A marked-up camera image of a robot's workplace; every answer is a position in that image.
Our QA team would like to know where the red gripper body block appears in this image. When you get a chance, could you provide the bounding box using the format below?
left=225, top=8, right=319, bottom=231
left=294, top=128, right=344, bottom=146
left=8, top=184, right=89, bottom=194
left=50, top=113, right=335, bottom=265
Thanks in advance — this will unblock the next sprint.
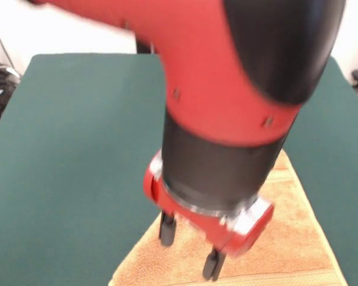
left=143, top=150, right=275, bottom=259

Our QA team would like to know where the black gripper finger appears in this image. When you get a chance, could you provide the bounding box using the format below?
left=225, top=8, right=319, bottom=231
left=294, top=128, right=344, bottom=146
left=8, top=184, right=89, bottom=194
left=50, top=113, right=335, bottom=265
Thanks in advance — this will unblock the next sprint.
left=158, top=208, right=177, bottom=247
left=202, top=245, right=227, bottom=282

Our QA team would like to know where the tan terry towel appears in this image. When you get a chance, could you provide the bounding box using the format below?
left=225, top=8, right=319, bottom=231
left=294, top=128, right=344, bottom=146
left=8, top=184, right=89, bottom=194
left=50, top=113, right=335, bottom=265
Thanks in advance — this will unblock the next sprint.
left=109, top=148, right=348, bottom=286

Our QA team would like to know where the dark green table cloth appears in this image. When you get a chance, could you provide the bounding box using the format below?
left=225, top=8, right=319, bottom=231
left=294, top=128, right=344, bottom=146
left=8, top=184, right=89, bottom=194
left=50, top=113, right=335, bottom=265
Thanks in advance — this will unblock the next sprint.
left=0, top=52, right=358, bottom=286

